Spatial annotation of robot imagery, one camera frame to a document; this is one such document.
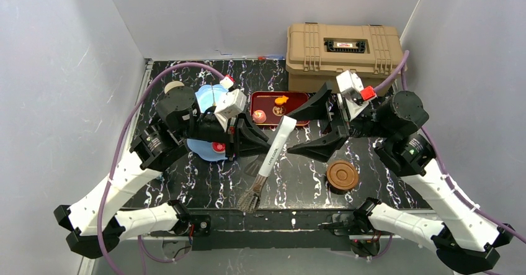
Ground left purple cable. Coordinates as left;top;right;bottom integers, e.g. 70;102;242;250
97;62;236;275

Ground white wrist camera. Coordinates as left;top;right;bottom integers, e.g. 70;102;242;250
214;89;247;131
336;70;377;120

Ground orange cookie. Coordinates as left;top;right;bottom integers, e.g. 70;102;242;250
274;96;289;106

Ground red blue pen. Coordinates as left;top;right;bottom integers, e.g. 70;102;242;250
257;55;284;61

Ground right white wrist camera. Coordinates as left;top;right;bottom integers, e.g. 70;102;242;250
336;70;377;120

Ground blue three-tier cake stand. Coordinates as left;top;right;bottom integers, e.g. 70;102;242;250
187;84;228;162

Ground beige ribbed mug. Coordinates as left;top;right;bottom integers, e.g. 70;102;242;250
164;81;185;94

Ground pink sugared cake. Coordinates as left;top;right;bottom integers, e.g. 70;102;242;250
252;110;267;124

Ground tan plastic toolbox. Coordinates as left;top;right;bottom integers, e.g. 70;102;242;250
285;23;403;93

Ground red rectangular tray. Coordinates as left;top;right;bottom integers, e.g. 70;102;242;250
249;91;309;127

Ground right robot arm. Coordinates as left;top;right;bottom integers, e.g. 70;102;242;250
288;83;513;274

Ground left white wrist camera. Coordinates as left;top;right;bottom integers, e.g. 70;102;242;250
214;89;247;131

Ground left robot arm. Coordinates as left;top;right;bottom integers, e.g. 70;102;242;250
54;81;270;259

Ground round brown wooden box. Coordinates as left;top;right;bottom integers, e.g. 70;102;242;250
326;160;359;194

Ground red glazed donut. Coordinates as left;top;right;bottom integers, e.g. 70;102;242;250
212;142;226;153

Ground silver metal tongs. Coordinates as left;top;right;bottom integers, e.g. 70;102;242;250
237;115;296;213

